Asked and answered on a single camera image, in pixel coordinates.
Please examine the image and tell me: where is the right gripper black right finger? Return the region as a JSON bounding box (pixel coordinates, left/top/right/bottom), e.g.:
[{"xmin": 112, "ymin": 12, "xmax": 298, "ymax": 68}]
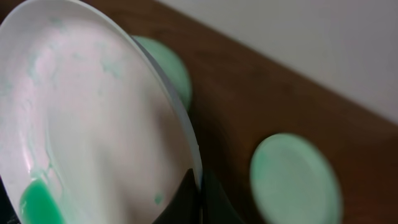
[{"xmin": 201, "ymin": 170, "xmax": 244, "ymax": 224}]

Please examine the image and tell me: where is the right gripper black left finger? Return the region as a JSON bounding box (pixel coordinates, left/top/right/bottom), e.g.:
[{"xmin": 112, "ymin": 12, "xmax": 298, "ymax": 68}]
[{"xmin": 153, "ymin": 169, "xmax": 200, "ymax": 224}]

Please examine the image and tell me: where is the green plate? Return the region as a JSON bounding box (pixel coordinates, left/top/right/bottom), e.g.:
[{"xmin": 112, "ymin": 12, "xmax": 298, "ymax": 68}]
[
  {"xmin": 132, "ymin": 35, "xmax": 193, "ymax": 111},
  {"xmin": 249, "ymin": 133, "xmax": 343, "ymax": 224}
]

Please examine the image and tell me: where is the white plate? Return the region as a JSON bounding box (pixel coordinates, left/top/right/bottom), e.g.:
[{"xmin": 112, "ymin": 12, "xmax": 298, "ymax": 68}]
[{"xmin": 1, "ymin": 1, "xmax": 202, "ymax": 223}]

